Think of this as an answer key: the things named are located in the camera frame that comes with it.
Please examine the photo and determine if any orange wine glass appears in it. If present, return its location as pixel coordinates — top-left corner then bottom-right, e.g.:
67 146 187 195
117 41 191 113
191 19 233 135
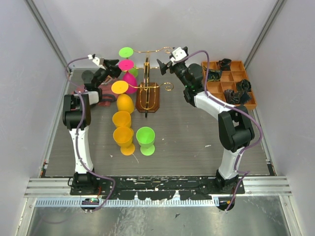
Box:
113 126 135 156
112 111 131 128

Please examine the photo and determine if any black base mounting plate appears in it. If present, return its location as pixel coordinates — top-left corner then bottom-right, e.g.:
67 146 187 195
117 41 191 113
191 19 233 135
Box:
67 176 245 201

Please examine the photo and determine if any red printed cloth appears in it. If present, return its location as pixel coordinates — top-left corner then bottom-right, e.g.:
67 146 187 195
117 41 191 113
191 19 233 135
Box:
76 84 118 106

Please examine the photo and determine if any green wine glass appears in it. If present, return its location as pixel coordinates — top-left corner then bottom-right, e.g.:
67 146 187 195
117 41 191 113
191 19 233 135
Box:
119 47 138 77
136 127 156 156

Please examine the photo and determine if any slotted grey cable duct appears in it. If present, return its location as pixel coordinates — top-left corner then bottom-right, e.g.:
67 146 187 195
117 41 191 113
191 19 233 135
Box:
35 198 219 207

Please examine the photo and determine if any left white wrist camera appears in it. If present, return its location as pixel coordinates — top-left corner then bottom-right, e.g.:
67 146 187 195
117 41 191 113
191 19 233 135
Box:
88 54 104 68

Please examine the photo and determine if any black crumpled item top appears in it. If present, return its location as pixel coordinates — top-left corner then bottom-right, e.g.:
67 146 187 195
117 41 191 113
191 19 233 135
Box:
218 59 232 71

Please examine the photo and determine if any pink plastic wine glass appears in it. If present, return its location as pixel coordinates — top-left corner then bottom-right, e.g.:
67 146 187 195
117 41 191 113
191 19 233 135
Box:
119 59 137 94

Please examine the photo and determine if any orange wine glass front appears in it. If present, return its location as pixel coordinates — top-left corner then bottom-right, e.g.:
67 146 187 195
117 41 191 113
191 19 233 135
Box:
113 126 135 156

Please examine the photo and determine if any gold wire wine glass rack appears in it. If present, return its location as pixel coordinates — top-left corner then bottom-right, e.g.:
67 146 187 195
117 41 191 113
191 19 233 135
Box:
132 47 174 118

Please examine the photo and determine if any aluminium frame rail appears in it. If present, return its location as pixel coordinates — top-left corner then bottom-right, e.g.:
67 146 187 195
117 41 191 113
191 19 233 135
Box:
25 176 292 199

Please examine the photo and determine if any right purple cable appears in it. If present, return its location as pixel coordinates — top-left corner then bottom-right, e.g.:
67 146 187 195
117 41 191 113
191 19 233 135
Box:
172 50 264 213

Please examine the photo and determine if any orange compartment tray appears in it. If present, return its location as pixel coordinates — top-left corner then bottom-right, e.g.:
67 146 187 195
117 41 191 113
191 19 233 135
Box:
201 61 256 110

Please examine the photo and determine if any black crumpled item bottom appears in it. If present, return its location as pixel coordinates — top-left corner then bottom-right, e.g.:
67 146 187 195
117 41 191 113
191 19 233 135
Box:
223 89 251 105

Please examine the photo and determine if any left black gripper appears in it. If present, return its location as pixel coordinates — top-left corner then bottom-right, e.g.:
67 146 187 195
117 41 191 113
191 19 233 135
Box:
94 59 126 88

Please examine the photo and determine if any black crumpled item right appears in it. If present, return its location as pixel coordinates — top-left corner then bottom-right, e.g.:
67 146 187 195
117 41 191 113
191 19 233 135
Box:
236 79 252 92

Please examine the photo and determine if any black crumpled item left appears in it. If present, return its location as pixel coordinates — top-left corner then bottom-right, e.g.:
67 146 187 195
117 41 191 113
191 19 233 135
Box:
207 69 222 82

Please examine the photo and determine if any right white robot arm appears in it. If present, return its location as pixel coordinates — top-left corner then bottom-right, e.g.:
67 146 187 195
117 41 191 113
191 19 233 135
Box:
157 60 254 194

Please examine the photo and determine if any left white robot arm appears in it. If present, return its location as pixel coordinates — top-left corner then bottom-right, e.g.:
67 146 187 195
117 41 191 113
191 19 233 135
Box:
62 54 122 195

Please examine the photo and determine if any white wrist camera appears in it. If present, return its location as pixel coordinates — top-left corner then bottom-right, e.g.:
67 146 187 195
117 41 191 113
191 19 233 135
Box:
169 46 188 65
88 54 104 68

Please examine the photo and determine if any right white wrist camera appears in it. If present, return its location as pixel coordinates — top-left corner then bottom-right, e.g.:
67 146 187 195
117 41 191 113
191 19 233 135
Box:
169 46 188 65

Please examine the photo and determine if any black crumpled item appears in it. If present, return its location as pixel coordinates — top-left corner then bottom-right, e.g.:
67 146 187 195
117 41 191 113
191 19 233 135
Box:
218 59 232 71
223 89 251 105
236 79 252 92
207 69 222 82

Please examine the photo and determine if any yellow plastic wine glass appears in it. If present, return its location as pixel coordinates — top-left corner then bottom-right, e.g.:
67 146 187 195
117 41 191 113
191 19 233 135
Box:
111 81 134 114

